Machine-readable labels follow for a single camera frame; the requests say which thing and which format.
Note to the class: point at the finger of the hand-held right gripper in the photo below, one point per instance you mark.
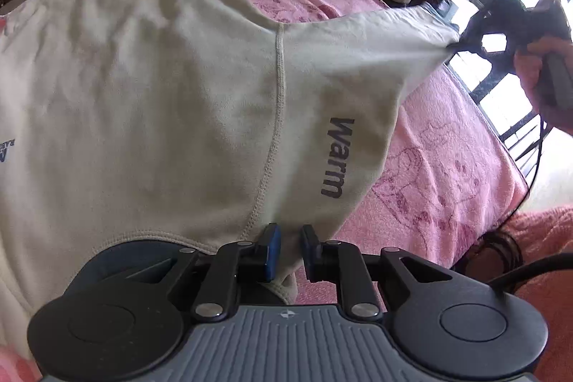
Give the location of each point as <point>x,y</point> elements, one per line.
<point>470,39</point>

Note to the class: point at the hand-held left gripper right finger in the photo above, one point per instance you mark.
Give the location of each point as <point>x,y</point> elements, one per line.
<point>307,252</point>

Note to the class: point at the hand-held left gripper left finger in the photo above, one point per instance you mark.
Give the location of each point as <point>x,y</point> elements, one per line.
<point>272,253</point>

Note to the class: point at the cream thermal shirt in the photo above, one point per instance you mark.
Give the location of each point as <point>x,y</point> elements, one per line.
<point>156,73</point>

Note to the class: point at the person's right hand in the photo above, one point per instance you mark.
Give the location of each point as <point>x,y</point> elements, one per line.
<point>529,73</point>

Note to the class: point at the black chair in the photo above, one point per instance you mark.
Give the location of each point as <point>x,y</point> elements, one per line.
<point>521,140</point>

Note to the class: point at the pink printed blanket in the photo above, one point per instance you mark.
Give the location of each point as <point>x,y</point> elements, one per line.
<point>447,167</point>

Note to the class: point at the peach fleece cloth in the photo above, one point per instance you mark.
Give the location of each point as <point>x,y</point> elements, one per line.
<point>546,239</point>

